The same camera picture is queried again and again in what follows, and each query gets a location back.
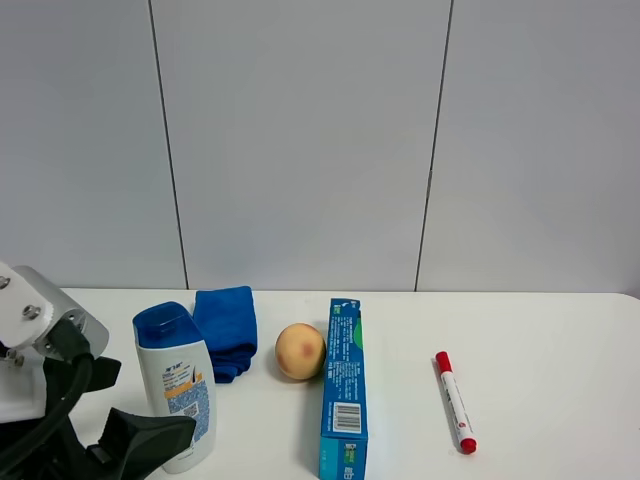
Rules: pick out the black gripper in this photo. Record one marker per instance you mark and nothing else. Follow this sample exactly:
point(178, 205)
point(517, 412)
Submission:
point(130, 447)

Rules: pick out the red whiteboard marker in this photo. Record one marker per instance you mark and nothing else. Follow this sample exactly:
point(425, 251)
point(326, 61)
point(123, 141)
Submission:
point(466, 438)

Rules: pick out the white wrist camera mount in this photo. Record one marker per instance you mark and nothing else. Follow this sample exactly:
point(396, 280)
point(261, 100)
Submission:
point(31, 306)

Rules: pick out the yellow-red peach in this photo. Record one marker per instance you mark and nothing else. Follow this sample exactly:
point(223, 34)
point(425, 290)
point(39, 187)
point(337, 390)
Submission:
point(300, 351)

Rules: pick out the folded blue microfiber cloth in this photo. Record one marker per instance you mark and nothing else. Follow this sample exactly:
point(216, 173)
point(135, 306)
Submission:
point(227, 321)

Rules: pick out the white shampoo bottle blue cap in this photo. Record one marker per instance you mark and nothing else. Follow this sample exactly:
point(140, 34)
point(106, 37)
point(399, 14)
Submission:
point(178, 376)

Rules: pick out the blue toothpaste box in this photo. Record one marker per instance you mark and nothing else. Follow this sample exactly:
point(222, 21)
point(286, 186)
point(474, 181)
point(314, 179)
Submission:
point(344, 428)

